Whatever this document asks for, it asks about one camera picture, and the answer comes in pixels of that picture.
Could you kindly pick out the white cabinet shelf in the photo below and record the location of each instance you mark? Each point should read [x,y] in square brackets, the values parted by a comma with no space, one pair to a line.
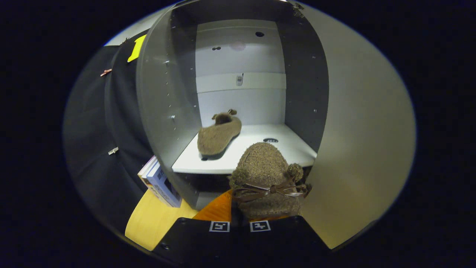
[293,149]

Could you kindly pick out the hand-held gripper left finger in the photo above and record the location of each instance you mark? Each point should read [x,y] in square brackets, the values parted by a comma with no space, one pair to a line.
[200,242]

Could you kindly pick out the black backdrop cloth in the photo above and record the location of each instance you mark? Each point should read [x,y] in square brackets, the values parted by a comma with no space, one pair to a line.
[93,130]

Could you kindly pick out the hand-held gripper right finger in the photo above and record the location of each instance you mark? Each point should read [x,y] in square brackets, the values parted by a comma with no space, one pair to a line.
[282,242]

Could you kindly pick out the blue cover book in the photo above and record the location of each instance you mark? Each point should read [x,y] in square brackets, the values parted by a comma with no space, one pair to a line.
[163,186]

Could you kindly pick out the grey shoe cabinet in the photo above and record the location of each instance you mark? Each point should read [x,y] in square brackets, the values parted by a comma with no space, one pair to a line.
[156,111]

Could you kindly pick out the pink clothes peg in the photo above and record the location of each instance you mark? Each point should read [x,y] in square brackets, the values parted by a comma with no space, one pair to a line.
[106,72]

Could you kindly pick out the brown fuzzy shoe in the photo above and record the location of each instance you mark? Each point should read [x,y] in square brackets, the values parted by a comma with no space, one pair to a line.
[217,136]
[264,163]

